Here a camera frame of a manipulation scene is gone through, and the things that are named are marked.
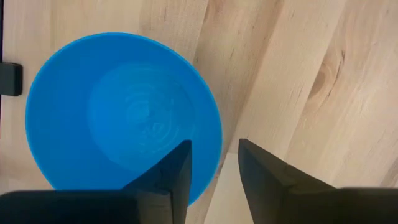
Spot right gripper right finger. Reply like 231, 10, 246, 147
238, 139, 398, 224

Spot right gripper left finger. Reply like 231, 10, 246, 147
0, 139, 192, 224

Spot blue plastic mini bowl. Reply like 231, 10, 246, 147
24, 32, 223, 208

